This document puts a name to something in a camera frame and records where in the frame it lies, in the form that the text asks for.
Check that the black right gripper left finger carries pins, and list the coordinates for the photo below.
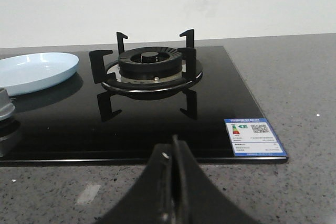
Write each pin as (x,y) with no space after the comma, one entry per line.
(150,199)

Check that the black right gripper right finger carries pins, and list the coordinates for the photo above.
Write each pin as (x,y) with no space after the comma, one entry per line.
(196,198)

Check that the light blue plate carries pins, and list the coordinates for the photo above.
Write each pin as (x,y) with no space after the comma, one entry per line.
(34,72)

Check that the blue energy label sticker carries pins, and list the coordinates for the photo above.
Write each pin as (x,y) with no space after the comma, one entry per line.
(253,138)

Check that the black glass gas cooktop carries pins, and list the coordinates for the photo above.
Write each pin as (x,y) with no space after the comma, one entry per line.
(78,121)

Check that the right black pan support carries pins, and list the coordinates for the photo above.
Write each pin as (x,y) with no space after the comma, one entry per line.
(109,75)

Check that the right black gas burner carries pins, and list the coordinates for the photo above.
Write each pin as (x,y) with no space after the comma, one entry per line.
(149,62)

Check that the right silver stove knob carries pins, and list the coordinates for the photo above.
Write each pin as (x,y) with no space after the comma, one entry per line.
(6,107)

